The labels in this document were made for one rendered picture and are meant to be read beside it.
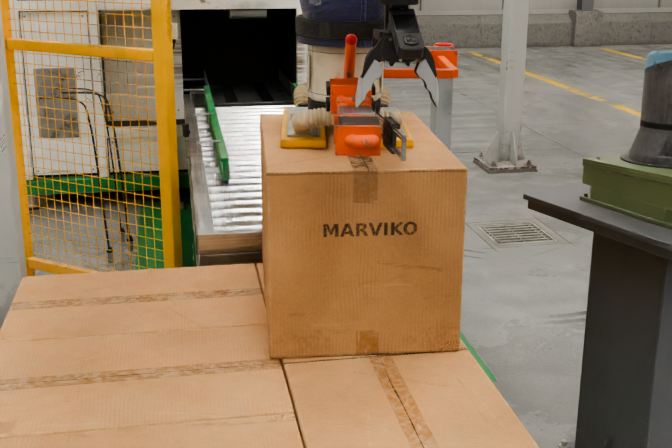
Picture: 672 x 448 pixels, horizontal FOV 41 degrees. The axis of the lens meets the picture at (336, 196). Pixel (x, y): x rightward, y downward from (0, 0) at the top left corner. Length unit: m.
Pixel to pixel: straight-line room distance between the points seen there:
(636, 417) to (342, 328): 0.90
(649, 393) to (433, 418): 0.84
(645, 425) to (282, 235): 1.11
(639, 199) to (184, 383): 1.12
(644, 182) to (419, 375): 0.73
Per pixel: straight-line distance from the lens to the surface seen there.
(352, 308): 1.87
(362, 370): 1.86
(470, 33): 11.76
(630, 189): 2.24
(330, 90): 1.82
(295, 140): 1.95
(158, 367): 1.90
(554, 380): 3.07
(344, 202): 1.79
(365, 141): 1.45
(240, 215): 2.87
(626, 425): 2.50
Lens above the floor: 1.39
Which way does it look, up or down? 16 degrees down
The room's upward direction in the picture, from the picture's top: straight up
